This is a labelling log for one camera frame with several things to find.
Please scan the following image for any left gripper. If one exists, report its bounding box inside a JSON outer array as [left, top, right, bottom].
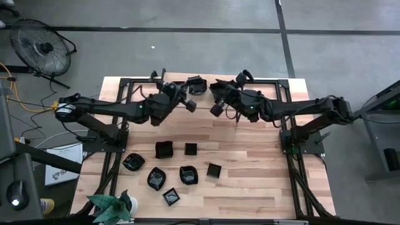
[[159, 80, 190, 106]]

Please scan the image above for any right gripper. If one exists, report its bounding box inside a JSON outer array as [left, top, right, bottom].
[[217, 79, 251, 109]]

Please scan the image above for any black rounded shallow bowl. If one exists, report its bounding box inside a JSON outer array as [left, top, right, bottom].
[[187, 76, 208, 96], [179, 165, 199, 186]]

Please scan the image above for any black leaf-shaped plate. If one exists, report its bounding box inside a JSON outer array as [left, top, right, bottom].
[[146, 166, 167, 192]]

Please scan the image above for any black fluted square bowl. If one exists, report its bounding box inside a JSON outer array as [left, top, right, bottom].
[[155, 140, 174, 159]]

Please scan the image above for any black flat square plate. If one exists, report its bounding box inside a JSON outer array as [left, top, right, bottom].
[[162, 187, 181, 207]]

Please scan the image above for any white cardboard box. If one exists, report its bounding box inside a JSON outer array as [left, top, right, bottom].
[[44, 142, 84, 187]]

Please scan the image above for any green plant in white pot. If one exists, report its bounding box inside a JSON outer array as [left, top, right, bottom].
[[86, 189, 139, 225]]

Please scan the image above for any black floor fan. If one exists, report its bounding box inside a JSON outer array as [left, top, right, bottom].
[[9, 17, 78, 90]]

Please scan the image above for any black side stand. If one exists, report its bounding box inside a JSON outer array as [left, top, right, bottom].
[[354, 79, 400, 184]]

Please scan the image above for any gray side desk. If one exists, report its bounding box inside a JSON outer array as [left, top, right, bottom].
[[0, 152, 44, 221]]

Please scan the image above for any yellow cup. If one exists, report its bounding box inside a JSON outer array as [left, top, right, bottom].
[[39, 198, 56, 216]]

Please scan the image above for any gray upper desk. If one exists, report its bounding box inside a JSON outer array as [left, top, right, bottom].
[[0, 79, 17, 163]]

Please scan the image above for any black computer mouse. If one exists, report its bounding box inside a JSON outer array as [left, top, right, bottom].
[[6, 180, 30, 212]]

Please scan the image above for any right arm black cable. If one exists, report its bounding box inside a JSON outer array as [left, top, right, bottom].
[[236, 69, 254, 84]]

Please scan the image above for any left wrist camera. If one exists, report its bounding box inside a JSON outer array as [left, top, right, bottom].
[[182, 98, 198, 113]]

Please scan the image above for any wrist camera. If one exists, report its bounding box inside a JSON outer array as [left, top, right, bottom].
[[209, 104, 224, 118], [182, 98, 198, 113]]

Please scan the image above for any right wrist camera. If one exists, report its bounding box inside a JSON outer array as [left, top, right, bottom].
[[209, 104, 224, 118]]

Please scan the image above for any black metal rig frame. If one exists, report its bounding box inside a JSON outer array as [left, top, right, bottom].
[[70, 77, 337, 225]]

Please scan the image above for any yellow extension cable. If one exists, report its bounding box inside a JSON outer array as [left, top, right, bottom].
[[0, 61, 62, 114]]

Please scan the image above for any black diagonal frame strut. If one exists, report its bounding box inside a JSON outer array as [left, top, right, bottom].
[[14, 142, 83, 174]]

